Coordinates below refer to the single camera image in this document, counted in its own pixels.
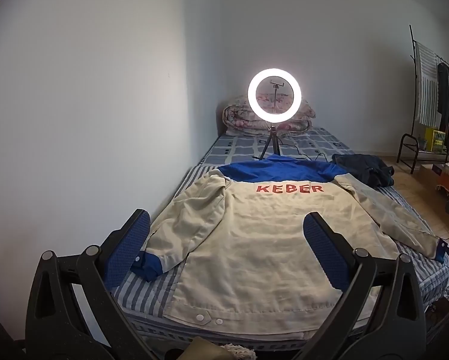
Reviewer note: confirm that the dark navy folded garment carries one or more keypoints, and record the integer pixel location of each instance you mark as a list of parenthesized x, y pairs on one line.
[(368, 169)]

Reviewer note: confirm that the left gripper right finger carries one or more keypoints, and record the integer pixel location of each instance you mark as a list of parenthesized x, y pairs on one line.
[(333, 252)]

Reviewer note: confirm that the ring light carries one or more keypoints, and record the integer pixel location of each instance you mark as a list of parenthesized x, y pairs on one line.
[(274, 118)]

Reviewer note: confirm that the striped hanging towel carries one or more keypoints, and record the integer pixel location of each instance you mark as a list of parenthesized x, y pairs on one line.
[(426, 62)]

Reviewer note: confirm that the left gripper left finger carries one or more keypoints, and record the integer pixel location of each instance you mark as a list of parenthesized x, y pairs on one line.
[(122, 246)]

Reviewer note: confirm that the checkered blue bed sheet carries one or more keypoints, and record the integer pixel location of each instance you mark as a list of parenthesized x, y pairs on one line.
[(315, 144)]

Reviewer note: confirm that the black tripod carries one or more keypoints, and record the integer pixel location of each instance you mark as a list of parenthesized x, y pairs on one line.
[(272, 141)]

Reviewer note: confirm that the yellow box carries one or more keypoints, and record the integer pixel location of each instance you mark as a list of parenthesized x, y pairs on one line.
[(435, 140)]

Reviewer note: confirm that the folded floral comforter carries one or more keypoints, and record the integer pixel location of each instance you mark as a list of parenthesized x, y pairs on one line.
[(239, 119)]

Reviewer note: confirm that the black clothes rack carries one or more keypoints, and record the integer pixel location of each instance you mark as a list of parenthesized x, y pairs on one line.
[(414, 140)]

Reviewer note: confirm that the beige and blue jacket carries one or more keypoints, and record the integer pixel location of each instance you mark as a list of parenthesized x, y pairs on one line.
[(262, 239)]

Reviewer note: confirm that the striped blue white quilt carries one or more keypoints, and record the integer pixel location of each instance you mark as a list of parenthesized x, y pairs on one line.
[(142, 292)]

